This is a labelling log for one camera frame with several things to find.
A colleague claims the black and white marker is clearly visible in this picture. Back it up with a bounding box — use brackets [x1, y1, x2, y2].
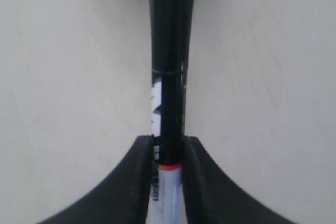
[149, 0, 194, 223]

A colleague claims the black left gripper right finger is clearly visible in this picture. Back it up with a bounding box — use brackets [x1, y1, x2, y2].
[182, 136, 291, 223]

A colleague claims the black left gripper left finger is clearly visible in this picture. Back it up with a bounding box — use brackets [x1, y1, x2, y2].
[43, 136, 152, 223]

